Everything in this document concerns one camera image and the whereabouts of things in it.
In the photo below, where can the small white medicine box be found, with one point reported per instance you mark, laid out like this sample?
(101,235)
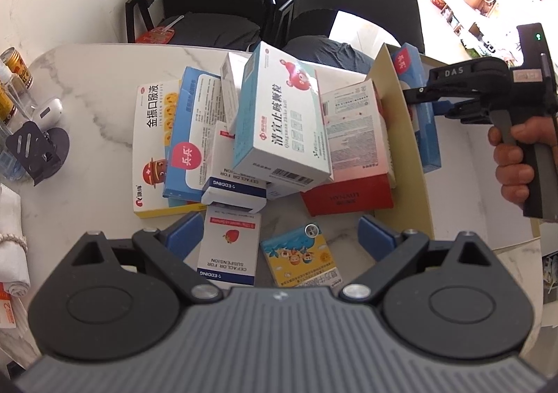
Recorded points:
(229,83)

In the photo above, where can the small white device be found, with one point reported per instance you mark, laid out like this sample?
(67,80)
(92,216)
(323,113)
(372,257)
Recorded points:
(48,110)

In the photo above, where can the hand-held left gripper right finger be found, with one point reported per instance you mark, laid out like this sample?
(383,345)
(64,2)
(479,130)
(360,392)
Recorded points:
(375,238)

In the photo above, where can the blue red-label medicine box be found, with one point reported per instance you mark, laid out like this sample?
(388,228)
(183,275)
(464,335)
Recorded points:
(429,149)

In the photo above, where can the white pink red medicine box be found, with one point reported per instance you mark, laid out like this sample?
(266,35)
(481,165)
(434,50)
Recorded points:
(353,136)

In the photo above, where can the large white bear medicine box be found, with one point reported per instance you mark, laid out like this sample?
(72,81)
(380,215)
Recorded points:
(279,127)

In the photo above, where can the white strawberry medicine box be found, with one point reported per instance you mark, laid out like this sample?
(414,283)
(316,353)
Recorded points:
(226,245)

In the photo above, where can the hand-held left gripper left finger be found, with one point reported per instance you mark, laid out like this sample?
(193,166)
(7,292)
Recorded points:
(185,236)

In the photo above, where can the blue white medicine box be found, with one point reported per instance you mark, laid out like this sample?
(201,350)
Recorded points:
(192,157)

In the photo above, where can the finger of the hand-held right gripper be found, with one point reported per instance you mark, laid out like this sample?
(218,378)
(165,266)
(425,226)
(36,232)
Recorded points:
(447,109)
(418,95)

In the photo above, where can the cartoon beach medicine box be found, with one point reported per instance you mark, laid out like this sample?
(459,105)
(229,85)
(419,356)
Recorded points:
(301,258)

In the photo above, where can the clear plastic bottle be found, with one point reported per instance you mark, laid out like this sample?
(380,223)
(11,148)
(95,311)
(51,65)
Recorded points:
(8,162)

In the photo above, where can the white blue-band medicine box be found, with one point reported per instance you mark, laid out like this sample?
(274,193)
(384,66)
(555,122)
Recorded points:
(231,197)

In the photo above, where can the red paper tag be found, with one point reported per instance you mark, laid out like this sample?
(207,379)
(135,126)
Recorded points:
(157,34)

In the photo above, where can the orange packet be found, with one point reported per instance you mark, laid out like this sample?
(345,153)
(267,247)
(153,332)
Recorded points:
(6,306)

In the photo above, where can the black metal stand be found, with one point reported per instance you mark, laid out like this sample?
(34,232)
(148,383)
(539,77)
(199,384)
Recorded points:
(35,149)

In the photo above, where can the yellow medicine box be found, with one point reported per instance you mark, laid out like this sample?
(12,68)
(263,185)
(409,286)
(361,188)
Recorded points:
(152,127)

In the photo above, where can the gold drink can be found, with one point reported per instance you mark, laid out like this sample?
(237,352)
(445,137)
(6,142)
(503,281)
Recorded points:
(5,103)
(19,70)

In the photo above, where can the clear spray bottle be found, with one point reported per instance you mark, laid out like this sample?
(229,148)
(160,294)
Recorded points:
(19,94)

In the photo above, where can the person's right hand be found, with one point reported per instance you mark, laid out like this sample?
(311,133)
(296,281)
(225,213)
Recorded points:
(516,175)

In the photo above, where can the rolled white towel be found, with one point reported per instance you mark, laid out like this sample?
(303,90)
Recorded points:
(11,236)

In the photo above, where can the tan cardboard box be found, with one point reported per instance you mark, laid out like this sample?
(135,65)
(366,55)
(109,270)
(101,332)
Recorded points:
(405,183)

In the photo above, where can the white marble desktop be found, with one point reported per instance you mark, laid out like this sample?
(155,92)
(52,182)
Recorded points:
(96,83)

